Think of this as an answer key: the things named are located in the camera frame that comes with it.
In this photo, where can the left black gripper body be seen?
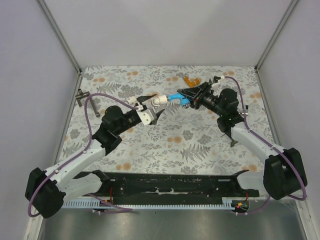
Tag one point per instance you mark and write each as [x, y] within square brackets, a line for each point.
[136, 117]

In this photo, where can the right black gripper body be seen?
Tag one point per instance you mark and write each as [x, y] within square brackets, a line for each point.
[205, 93]

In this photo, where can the blue plastic faucet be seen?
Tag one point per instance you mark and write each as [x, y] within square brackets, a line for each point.
[184, 101]

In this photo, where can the white plastic elbow fitting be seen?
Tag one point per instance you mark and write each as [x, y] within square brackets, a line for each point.
[159, 100]

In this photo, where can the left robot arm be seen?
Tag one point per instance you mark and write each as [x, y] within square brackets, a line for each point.
[48, 190]

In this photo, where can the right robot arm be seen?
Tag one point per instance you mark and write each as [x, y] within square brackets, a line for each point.
[283, 174]

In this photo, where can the orange plastic faucet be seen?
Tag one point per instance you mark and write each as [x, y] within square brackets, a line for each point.
[191, 82]

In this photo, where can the floral patterned mat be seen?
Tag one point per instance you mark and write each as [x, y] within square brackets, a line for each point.
[184, 141]

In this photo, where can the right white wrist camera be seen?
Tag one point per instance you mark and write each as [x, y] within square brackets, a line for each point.
[217, 80]

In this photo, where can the right aluminium frame post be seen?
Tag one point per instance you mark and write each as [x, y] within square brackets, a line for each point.
[275, 35]

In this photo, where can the aluminium frame post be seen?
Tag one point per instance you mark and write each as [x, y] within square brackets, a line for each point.
[275, 35]
[58, 33]

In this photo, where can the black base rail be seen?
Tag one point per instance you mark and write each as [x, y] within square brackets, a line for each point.
[170, 189]

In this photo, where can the left aluminium frame post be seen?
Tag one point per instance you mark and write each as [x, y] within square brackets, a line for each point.
[58, 33]

